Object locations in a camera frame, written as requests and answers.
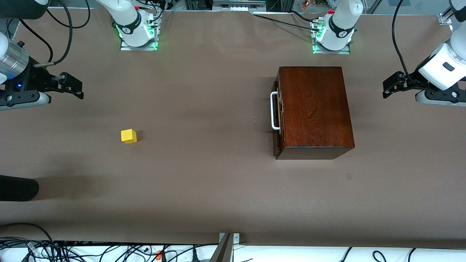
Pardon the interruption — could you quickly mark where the small metal clamp bracket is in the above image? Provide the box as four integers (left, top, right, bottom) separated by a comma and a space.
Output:
219, 233, 241, 245

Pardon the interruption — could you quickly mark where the black cylindrical object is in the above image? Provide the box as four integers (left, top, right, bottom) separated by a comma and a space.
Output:
0, 175, 39, 202

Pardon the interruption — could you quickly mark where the short black table cable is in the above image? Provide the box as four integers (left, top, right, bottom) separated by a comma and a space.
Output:
288, 10, 324, 24

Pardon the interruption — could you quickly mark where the long black table cable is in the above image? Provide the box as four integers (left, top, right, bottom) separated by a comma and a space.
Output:
254, 14, 317, 31

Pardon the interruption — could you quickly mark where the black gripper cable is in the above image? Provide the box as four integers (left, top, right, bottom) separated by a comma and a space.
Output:
391, 0, 419, 86
35, 0, 73, 68

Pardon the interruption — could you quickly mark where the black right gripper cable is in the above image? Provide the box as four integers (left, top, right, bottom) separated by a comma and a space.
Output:
35, 0, 73, 68

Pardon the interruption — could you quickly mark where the dark brown wooden cabinet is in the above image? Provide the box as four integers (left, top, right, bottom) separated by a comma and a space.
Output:
273, 66, 355, 160

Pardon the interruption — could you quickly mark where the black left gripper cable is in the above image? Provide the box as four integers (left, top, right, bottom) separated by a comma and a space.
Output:
391, 0, 419, 86

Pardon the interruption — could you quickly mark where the grey box with ports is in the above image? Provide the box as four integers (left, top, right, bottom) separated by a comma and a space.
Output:
212, 0, 267, 12

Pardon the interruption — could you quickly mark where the wooden drawer with white handle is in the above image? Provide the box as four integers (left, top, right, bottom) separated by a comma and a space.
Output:
270, 78, 283, 146

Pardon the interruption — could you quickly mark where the dark grey stand post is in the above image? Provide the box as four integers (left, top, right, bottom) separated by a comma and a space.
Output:
208, 233, 234, 262

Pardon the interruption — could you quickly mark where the yellow cube block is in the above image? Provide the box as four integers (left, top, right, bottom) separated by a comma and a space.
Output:
121, 129, 138, 144

